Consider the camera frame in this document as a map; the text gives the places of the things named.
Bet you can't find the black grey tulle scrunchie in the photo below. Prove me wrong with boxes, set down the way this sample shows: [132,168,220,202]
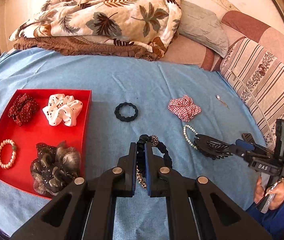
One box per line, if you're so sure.
[30,142,81,196]

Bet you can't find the leaf print quilt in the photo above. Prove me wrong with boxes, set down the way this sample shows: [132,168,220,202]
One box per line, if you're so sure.
[9,0,182,61]

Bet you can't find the small pearl bracelet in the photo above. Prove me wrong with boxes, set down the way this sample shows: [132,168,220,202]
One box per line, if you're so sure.
[183,124,199,151]

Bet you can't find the red plaid scrunchie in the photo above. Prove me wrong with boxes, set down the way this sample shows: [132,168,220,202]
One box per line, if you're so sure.
[168,95,202,122]

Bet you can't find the black claw hair clip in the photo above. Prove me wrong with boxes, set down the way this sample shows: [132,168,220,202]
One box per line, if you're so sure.
[194,134,233,160]

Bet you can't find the grey pillow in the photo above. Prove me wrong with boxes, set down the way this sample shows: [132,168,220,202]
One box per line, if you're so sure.
[178,1,229,58]

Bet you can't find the red shallow tray box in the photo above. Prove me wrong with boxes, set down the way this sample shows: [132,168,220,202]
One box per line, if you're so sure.
[0,89,92,196]

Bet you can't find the pearl pendant with chain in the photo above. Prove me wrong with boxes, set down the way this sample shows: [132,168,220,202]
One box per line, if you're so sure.
[216,95,230,109]

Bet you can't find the right hand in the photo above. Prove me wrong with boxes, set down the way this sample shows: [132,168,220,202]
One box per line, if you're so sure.
[253,174,284,211]

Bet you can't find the black hair tie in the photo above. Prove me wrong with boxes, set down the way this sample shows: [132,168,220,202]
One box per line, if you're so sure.
[114,101,139,123]

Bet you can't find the large pearl bracelet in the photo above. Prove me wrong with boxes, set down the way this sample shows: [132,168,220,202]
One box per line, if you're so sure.
[0,139,17,170]

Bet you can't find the white cherry print scrunchie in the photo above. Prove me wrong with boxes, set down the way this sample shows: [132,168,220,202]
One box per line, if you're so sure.
[42,94,83,127]

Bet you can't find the black beaded headband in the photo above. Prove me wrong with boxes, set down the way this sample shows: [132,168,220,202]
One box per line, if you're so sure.
[136,134,172,190]

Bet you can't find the blue sleeve right forearm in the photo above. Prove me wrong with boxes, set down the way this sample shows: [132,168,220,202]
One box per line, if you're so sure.
[246,202,284,239]

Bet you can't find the striped floral pillow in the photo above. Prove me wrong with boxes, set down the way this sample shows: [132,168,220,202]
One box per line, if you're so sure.
[220,38,284,150]

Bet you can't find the pink brown mattress cover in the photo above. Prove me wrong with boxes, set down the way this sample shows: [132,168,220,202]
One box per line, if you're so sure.
[161,11,284,72]

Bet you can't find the red polka dot scrunchie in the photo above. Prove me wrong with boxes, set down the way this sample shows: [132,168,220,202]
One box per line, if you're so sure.
[8,93,39,126]

